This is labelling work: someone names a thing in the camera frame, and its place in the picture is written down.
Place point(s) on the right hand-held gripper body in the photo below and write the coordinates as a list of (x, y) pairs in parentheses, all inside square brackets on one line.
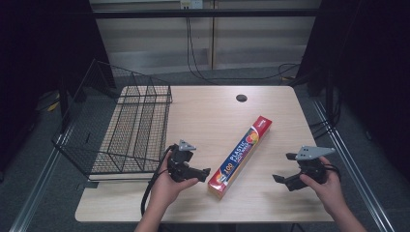
[(312, 167)]

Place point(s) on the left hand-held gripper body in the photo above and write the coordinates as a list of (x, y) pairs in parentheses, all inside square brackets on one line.
[(180, 161)]

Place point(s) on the long red plastic wrap box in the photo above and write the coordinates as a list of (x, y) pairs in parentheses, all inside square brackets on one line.
[(240, 156)]

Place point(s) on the person's right hand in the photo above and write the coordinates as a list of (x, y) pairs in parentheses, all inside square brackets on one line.
[(328, 193)]

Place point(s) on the person's left hand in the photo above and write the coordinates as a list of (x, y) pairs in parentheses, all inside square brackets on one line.
[(164, 191)]

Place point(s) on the dark curtain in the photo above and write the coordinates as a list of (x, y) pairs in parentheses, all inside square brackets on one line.
[(42, 64), (370, 64)]

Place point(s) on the black horizontal bar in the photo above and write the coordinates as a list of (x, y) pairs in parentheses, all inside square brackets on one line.
[(206, 13)]

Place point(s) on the metal floor rail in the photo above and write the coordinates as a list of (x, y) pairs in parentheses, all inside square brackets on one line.
[(38, 190), (354, 174)]

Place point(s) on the white wall socket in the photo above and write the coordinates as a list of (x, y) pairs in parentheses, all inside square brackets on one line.
[(191, 4)]

